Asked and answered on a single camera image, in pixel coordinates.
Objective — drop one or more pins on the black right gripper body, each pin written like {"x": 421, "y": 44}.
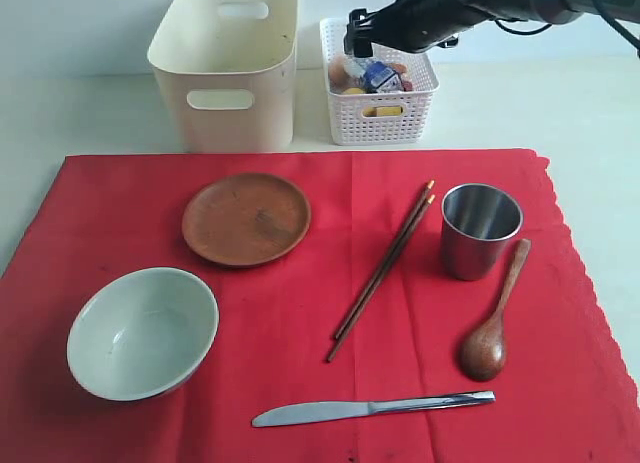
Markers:
{"x": 410, "y": 26}

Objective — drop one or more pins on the blue white milk carton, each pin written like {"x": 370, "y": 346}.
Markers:
{"x": 373, "y": 76}

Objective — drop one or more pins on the yellow orange fruit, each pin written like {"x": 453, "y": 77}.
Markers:
{"x": 353, "y": 91}

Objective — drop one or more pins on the wooden chopstick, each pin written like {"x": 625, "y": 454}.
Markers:
{"x": 386, "y": 269}
{"x": 400, "y": 232}

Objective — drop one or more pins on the stainless steel cup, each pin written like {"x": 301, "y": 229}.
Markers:
{"x": 478, "y": 221}

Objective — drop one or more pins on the brown wooden plate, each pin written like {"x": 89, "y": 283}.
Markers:
{"x": 246, "y": 220}

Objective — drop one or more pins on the wooden spoon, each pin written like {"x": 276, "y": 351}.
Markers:
{"x": 482, "y": 355}

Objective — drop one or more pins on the pale green ceramic bowl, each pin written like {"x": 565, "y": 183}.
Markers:
{"x": 142, "y": 335}

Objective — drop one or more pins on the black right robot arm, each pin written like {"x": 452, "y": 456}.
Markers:
{"x": 531, "y": 17}

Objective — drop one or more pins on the fried chicken piece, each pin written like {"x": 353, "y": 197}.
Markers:
{"x": 399, "y": 68}

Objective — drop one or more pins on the brown egg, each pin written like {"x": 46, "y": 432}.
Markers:
{"x": 336, "y": 71}

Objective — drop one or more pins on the white perforated plastic basket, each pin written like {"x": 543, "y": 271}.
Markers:
{"x": 348, "y": 126}

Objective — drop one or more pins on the cream plastic bin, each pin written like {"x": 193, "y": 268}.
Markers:
{"x": 226, "y": 70}

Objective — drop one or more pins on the red table cloth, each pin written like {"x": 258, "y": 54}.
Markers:
{"x": 563, "y": 396}

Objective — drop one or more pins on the silver table knife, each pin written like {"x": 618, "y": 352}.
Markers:
{"x": 324, "y": 411}

